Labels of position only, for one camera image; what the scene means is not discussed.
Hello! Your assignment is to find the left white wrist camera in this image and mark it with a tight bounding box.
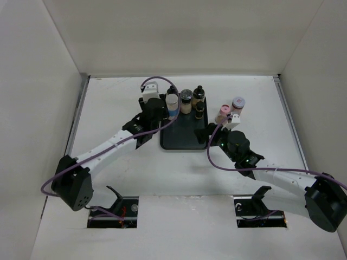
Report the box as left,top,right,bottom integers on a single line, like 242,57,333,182
142,81,160,103

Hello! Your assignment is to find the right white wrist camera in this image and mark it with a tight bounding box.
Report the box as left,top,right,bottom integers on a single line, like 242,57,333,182
224,114,241,130

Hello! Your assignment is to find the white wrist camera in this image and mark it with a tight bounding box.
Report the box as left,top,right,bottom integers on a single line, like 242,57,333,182
142,81,160,103
224,114,241,130

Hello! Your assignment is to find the black cap brown spice bottle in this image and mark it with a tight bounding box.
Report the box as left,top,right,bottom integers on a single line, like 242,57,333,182
191,85,205,109

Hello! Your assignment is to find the purple cable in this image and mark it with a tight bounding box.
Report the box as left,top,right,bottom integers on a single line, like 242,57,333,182
40,76,180,225
207,115,347,222

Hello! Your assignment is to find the grey grinder cap salt jar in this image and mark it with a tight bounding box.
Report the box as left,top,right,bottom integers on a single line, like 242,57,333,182
180,89,192,114

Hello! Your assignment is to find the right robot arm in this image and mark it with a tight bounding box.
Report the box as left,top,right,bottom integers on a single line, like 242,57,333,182
194,123,346,232

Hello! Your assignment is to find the red label spice jar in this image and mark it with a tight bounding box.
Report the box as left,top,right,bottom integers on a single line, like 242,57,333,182
231,96,246,115

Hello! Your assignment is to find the pink cap spice jar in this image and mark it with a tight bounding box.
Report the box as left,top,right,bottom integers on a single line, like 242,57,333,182
215,104,231,124

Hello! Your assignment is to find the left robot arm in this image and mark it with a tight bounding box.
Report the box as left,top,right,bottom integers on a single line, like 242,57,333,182
51,94,169,216

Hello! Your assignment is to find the black rectangular tray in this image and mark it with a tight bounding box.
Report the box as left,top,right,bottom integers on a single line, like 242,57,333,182
159,100,209,151

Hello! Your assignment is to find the silver cap blue label jar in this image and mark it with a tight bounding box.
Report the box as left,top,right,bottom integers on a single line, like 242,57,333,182
165,94,178,121

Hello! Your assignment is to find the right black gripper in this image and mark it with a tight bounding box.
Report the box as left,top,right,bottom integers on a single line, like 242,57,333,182
194,122,238,162

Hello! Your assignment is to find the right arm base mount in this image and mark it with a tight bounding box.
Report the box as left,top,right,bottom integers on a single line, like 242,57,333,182
234,186,287,228

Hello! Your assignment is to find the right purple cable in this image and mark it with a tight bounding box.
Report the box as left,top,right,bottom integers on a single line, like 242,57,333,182
207,115,347,222

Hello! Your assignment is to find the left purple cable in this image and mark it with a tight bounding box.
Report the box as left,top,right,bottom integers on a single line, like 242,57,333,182
40,76,180,225

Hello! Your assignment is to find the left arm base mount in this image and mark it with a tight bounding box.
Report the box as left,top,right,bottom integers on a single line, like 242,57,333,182
85,185,139,229

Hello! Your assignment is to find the small black cap spice jar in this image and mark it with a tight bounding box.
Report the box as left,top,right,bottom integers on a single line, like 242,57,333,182
195,101,205,120

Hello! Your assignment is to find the black cap white powder bottle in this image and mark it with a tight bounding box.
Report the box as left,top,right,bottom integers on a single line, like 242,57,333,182
166,85,178,95

